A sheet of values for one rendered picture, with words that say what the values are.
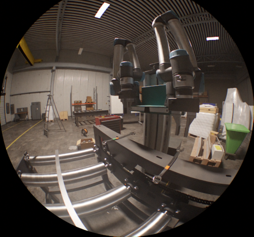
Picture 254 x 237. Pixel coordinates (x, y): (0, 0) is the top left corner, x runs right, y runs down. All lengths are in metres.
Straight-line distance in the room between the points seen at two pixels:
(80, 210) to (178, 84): 0.72
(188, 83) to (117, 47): 0.88
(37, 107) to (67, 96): 3.84
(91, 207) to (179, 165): 0.47
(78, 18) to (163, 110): 8.74
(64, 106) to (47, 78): 3.95
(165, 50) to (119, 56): 0.55
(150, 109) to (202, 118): 2.99
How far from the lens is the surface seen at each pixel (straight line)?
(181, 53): 0.37
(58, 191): 1.44
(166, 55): 0.57
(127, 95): 0.52
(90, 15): 8.33
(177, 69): 0.34
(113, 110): 4.93
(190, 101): 0.33
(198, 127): 3.72
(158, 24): 0.83
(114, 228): 1.41
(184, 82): 0.32
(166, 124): 0.91
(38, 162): 1.06
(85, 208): 0.55
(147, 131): 1.04
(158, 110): 0.70
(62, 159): 0.96
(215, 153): 2.15
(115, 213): 1.45
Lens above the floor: 1.40
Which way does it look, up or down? 5 degrees down
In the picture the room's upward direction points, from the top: 1 degrees counter-clockwise
